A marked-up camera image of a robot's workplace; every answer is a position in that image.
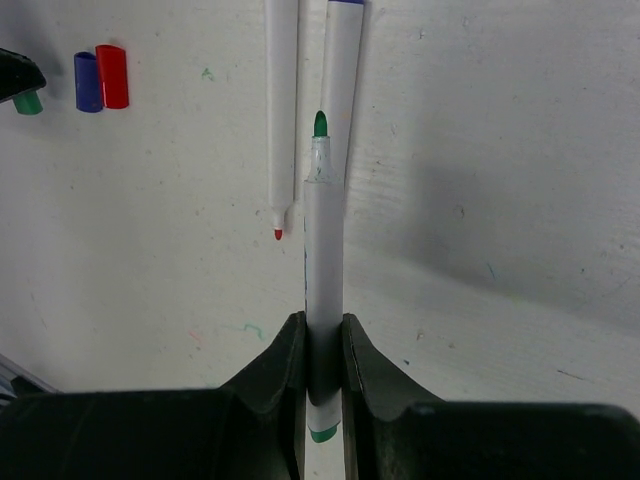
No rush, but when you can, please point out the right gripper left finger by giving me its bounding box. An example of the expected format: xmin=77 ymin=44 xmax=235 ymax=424
xmin=1 ymin=312 xmax=306 ymax=479

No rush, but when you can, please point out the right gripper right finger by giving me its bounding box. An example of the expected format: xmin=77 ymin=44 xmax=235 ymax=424
xmin=341 ymin=314 xmax=639 ymax=479

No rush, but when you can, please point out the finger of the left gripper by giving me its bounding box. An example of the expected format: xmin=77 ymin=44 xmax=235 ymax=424
xmin=0 ymin=49 xmax=47 ymax=103

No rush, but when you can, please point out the green pen cap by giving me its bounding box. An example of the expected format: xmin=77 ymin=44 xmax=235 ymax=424
xmin=12 ymin=91 xmax=43 ymax=116

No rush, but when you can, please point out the blue pen cap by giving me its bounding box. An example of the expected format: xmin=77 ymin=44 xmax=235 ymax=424
xmin=74 ymin=52 xmax=103 ymax=113

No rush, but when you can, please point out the red pen cap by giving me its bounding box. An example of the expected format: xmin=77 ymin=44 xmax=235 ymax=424
xmin=96 ymin=44 xmax=129 ymax=109

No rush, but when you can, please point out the red marker pen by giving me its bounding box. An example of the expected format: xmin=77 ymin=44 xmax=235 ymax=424
xmin=264 ymin=0 xmax=299 ymax=240

